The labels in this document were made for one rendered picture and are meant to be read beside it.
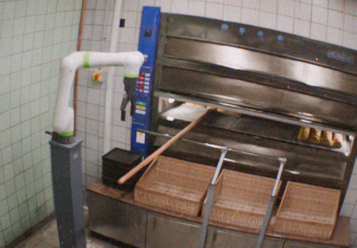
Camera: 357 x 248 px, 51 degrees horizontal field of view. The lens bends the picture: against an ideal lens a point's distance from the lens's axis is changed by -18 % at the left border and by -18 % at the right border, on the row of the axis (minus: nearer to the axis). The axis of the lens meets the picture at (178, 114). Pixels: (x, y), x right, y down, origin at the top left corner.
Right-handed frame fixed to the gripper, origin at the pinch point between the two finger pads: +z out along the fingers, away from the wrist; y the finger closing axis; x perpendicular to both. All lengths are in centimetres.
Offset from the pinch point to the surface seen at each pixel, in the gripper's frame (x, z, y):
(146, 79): -29, -4, -100
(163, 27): -20, -51, -101
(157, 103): -19, 16, -103
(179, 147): 5, 49, -101
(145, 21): -36, -56, -99
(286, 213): 114, 87, -86
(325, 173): 142, 48, -97
